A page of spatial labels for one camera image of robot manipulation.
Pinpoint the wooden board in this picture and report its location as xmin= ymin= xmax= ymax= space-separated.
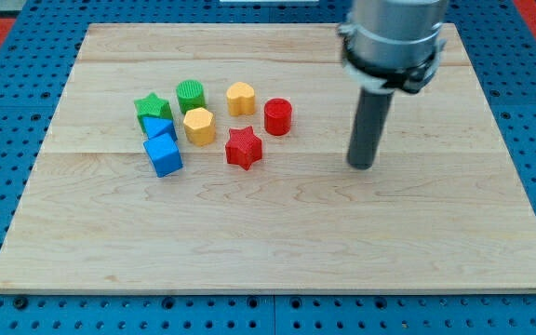
xmin=0 ymin=23 xmax=536 ymax=295

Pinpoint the yellow hexagon block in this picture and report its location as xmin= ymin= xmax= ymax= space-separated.
xmin=183 ymin=107 xmax=216 ymax=147

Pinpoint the blue triangle block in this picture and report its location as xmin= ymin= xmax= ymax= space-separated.
xmin=142 ymin=116 xmax=178 ymax=141

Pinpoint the red cylinder block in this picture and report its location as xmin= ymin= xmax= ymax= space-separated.
xmin=263 ymin=98 xmax=292 ymax=136

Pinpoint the green cylinder block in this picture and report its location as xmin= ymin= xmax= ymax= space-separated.
xmin=176 ymin=79 xmax=206 ymax=114

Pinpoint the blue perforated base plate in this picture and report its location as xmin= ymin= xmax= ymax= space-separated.
xmin=0 ymin=0 xmax=536 ymax=334

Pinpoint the red star block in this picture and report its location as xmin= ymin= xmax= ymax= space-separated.
xmin=225 ymin=126 xmax=262 ymax=170

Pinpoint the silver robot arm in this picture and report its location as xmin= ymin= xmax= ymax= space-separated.
xmin=337 ymin=0 xmax=449 ymax=95

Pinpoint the yellow heart block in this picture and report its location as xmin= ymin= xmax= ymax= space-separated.
xmin=226 ymin=82 xmax=256 ymax=116

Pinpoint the green star block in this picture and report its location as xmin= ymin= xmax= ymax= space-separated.
xmin=134 ymin=92 xmax=173 ymax=133

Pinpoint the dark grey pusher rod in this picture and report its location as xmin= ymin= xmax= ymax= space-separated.
xmin=347 ymin=89 xmax=394 ymax=170

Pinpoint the blue cube block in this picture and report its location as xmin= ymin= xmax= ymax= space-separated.
xmin=143 ymin=133 xmax=183 ymax=178

